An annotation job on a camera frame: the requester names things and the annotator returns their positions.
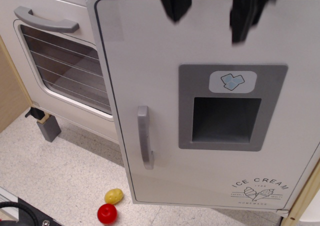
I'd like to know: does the wooden side post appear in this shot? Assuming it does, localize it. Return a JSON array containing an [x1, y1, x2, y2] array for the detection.
[[280, 160, 320, 226]]

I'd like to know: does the white toy kitchen cabinet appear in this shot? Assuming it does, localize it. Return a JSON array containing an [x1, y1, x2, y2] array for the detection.
[[0, 0, 320, 218]]

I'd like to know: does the white toy fridge door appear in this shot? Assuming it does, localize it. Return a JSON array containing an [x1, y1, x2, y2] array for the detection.
[[85, 0, 320, 214]]

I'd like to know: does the black clamp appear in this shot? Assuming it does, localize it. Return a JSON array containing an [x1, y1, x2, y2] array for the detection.
[[24, 107, 45, 120]]

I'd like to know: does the grey kitchen leg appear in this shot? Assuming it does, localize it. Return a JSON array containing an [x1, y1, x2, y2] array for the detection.
[[37, 115, 62, 143]]

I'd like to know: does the red toy tomato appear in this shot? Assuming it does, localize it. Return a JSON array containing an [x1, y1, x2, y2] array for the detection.
[[97, 203, 118, 225]]

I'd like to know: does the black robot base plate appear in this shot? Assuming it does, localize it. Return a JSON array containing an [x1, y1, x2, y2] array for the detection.
[[14, 196, 66, 226]]

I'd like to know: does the grey fridge door handle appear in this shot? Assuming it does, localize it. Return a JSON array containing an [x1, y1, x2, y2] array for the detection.
[[137, 105, 155, 170]]

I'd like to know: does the grey oven door handle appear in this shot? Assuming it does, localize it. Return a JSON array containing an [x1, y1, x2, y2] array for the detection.
[[14, 6, 80, 33]]

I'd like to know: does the black cable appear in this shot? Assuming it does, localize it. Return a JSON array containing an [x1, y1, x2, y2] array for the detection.
[[0, 200, 38, 226]]

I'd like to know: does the white toy oven door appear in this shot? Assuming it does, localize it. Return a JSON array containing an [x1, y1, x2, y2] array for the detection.
[[0, 0, 121, 144]]

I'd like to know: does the yellow toy potato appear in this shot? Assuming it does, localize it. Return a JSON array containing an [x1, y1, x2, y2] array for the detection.
[[104, 188, 124, 205]]

